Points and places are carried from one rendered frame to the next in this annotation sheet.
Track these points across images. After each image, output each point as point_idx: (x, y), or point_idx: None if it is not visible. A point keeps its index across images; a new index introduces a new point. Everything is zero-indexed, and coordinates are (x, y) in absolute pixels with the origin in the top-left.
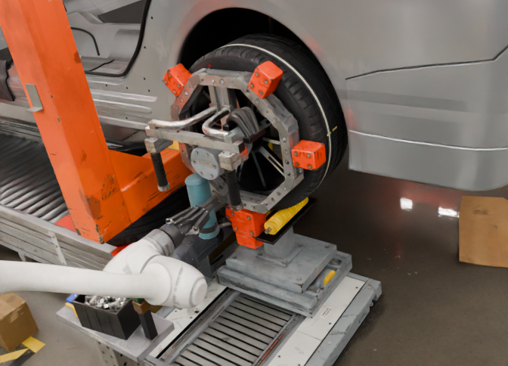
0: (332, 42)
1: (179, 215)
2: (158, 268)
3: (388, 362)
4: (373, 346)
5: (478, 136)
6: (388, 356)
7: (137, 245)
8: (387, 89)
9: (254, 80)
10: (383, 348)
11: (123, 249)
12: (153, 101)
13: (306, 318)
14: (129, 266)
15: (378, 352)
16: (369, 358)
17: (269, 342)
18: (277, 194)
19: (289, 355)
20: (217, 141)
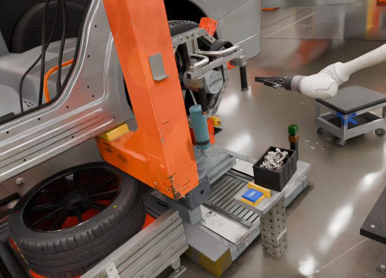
0: (213, 3)
1: (271, 81)
2: (339, 62)
3: (261, 154)
4: (250, 157)
5: (258, 27)
6: (258, 154)
7: (312, 76)
8: (233, 19)
9: (209, 26)
10: (253, 154)
11: (313, 80)
12: (104, 100)
13: (233, 168)
14: (328, 77)
15: (254, 156)
16: (257, 158)
17: (245, 182)
18: (222, 94)
19: None
20: (233, 53)
